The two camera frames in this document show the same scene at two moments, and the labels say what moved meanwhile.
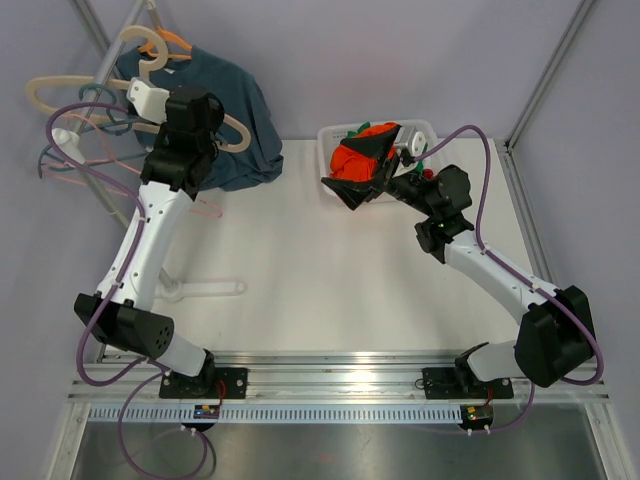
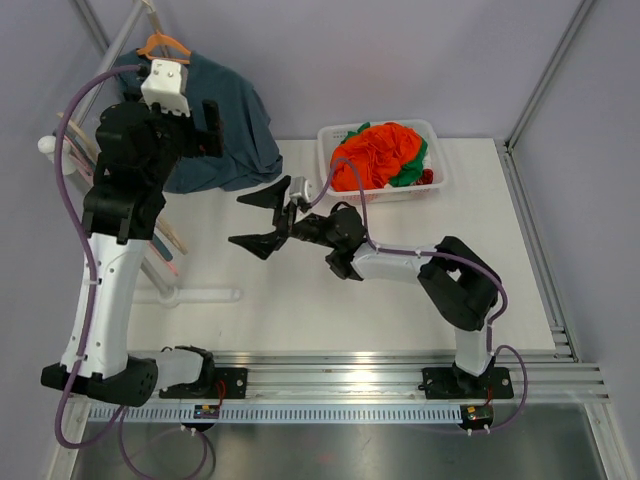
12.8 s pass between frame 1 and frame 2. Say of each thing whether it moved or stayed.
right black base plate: stayed
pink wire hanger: moved
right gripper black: moved
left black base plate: stayed
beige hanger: moved
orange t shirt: stayed
